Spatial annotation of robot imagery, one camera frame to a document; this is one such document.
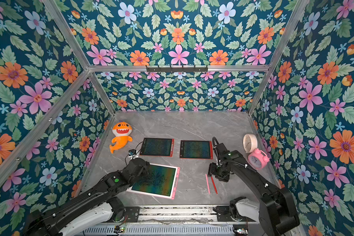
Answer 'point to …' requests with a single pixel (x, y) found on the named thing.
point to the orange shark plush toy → (121, 131)
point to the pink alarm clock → (258, 159)
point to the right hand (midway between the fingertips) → (214, 174)
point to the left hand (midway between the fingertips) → (150, 165)
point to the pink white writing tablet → (161, 181)
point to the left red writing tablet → (158, 147)
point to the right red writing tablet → (196, 149)
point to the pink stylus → (207, 183)
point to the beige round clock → (250, 142)
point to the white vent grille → (162, 229)
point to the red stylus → (214, 185)
